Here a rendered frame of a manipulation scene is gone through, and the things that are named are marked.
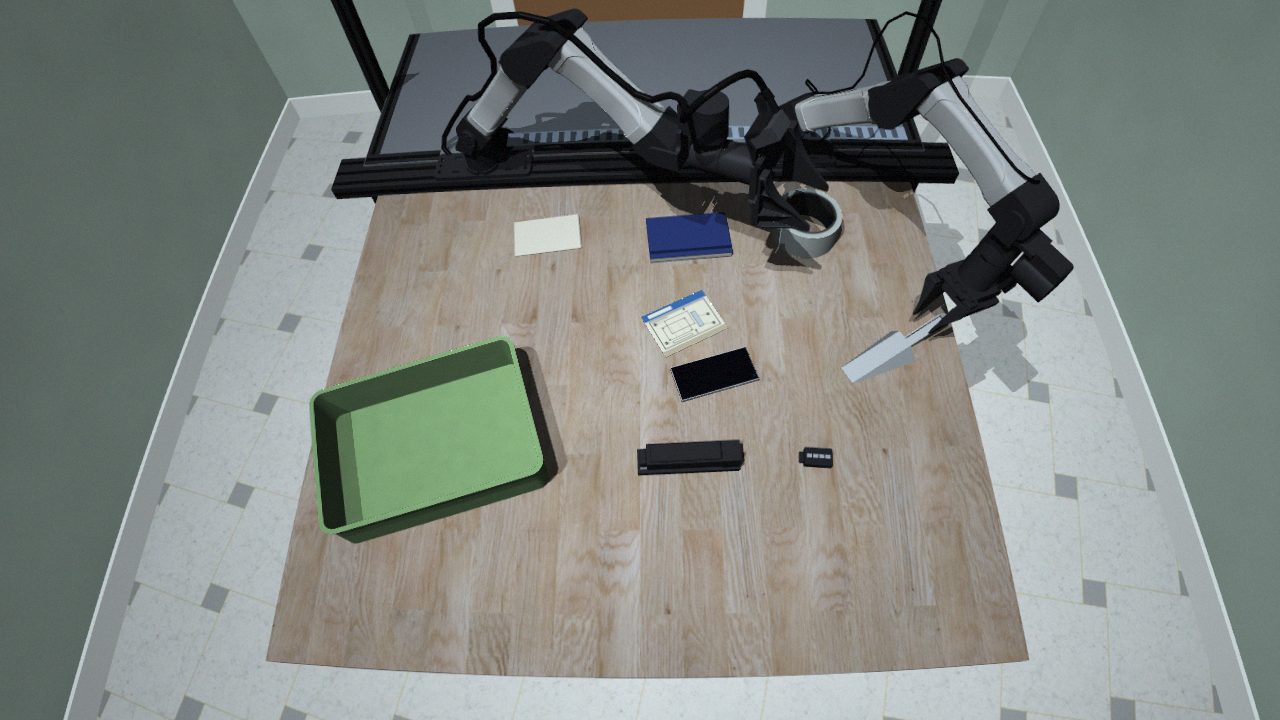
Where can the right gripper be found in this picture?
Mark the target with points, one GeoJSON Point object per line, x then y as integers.
{"type": "Point", "coordinates": [735, 164]}

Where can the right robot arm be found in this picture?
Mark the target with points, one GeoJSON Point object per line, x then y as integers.
{"type": "Point", "coordinates": [650, 127]}

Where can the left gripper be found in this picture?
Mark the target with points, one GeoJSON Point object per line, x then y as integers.
{"type": "Point", "coordinates": [966, 282]}

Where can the blue notebook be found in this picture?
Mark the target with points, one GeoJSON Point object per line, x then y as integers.
{"type": "Point", "coordinates": [687, 237]}

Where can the dark grey cylinder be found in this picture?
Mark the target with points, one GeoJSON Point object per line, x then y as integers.
{"type": "Point", "coordinates": [820, 206]}

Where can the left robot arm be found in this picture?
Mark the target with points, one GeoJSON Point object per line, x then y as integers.
{"type": "Point", "coordinates": [1019, 205]}

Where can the green rectangular tray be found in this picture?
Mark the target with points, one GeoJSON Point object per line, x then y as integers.
{"type": "Point", "coordinates": [419, 431]}

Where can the black metal crossbar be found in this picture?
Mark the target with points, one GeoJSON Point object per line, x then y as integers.
{"type": "Point", "coordinates": [353, 180]}

